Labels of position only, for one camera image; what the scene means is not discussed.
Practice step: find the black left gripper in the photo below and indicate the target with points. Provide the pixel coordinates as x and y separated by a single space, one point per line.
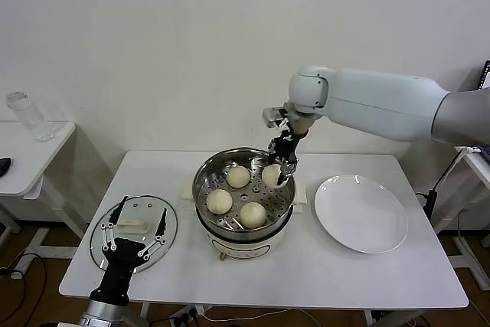
122 256

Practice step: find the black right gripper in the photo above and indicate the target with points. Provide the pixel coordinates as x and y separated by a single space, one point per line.
287 147

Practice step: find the white steamed baozi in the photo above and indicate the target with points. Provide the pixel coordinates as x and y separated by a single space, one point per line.
271 175
238 177
252 215
219 201

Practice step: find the round glass pot lid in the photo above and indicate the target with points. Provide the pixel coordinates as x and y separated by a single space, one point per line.
172 227

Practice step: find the white electric cooking pot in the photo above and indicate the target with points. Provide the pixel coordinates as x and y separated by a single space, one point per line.
245 248

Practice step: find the round white plate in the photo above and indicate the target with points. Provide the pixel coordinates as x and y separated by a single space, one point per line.
361 214

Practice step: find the white power strip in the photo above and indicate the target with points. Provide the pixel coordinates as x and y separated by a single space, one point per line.
189 313

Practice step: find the white side table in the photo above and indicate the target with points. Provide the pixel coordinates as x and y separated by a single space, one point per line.
23 174

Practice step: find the black computer mouse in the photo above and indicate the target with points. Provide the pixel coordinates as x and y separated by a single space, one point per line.
4 166

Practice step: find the clear plastic water bottle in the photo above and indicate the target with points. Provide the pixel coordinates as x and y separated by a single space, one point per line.
32 120

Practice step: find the black power adapter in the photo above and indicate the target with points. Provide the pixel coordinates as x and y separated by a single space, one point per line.
430 204

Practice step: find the white desk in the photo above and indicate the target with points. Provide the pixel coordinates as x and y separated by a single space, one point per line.
478 177

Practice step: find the open black laptop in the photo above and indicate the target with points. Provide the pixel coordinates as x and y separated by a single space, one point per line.
487 74

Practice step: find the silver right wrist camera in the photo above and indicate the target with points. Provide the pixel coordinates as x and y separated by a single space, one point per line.
273 116

